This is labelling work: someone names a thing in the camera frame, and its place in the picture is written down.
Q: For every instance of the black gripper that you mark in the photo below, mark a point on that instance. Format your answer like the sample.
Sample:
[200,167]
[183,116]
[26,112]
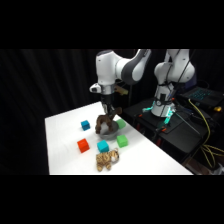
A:
[107,99]

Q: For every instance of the brown deer plush toy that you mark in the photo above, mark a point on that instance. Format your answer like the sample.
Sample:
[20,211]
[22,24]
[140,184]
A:
[102,122]

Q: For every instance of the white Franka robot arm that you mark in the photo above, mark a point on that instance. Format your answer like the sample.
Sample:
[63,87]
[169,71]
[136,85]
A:
[107,68]

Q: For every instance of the grey bowl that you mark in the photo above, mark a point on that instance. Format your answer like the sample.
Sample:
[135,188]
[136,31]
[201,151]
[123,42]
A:
[111,132]

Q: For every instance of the blue cube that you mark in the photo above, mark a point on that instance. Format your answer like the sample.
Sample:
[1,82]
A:
[85,125]

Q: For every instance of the teal cube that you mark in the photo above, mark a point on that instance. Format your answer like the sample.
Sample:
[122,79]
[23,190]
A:
[103,146]

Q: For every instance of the orange cube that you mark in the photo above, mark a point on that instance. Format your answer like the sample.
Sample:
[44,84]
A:
[83,145]

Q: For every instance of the striped tiger plush toy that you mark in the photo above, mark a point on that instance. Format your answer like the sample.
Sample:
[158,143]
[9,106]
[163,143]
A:
[107,159]

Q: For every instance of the black curtain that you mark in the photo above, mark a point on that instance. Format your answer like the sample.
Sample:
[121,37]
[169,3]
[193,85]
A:
[40,93]

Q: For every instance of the black robot stand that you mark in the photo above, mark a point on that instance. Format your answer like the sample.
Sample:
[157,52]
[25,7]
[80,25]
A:
[180,133]

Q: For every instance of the black laptop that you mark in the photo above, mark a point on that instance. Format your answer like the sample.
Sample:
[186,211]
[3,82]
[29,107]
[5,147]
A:
[201,95]

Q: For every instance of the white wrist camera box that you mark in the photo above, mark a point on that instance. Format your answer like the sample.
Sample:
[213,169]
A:
[95,88]

